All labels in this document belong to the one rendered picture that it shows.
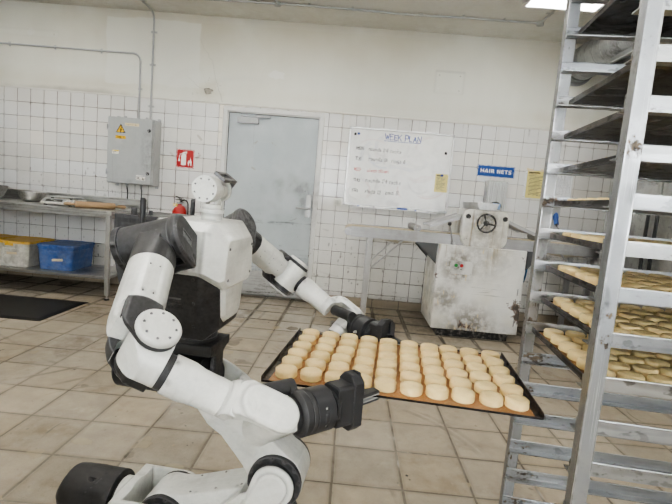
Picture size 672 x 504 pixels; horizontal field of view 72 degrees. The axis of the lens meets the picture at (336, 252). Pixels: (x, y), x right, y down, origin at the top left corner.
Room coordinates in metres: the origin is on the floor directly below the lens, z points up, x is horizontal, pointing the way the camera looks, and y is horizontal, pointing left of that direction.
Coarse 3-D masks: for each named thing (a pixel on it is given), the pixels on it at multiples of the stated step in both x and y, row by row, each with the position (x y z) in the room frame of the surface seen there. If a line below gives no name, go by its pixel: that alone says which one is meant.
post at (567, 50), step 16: (576, 16) 1.30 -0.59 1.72; (560, 48) 1.33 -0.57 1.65; (560, 64) 1.31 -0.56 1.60; (560, 80) 1.30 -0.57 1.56; (560, 112) 1.30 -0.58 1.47; (560, 128) 1.30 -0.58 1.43; (560, 144) 1.30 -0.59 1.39; (544, 176) 1.32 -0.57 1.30; (544, 192) 1.30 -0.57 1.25; (544, 208) 1.30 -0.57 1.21; (544, 224) 1.30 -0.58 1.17; (544, 240) 1.30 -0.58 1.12; (544, 256) 1.30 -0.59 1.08; (528, 288) 1.33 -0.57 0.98; (528, 304) 1.31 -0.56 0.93; (528, 320) 1.30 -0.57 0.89; (528, 336) 1.30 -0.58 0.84; (528, 368) 1.30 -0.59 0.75; (512, 416) 1.31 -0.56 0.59; (512, 432) 1.30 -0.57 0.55; (512, 464) 1.30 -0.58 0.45
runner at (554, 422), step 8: (544, 416) 1.29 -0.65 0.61; (552, 416) 1.29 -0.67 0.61; (560, 416) 1.29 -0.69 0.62; (520, 424) 1.27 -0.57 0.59; (528, 424) 1.27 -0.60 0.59; (536, 424) 1.28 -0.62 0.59; (544, 424) 1.28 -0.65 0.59; (552, 424) 1.29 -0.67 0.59; (560, 424) 1.28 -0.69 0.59; (568, 424) 1.28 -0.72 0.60; (632, 440) 1.24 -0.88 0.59; (640, 440) 1.23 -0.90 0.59
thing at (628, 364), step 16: (544, 336) 1.24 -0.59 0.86; (560, 336) 1.18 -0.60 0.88; (576, 336) 1.21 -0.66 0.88; (576, 352) 1.05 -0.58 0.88; (624, 352) 1.08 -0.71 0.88; (640, 352) 1.09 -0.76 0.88; (608, 368) 0.98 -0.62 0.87; (624, 368) 0.97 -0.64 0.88; (640, 368) 0.97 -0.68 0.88; (656, 368) 0.98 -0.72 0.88
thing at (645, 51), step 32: (640, 32) 0.87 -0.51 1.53; (640, 64) 0.86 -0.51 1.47; (640, 96) 0.86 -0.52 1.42; (640, 128) 0.85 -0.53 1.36; (640, 160) 0.85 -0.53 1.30; (608, 224) 0.88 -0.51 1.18; (608, 256) 0.86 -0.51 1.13; (608, 288) 0.86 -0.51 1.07; (608, 320) 0.85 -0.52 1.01; (608, 352) 0.85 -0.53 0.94; (576, 448) 0.87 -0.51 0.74; (576, 480) 0.86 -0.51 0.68
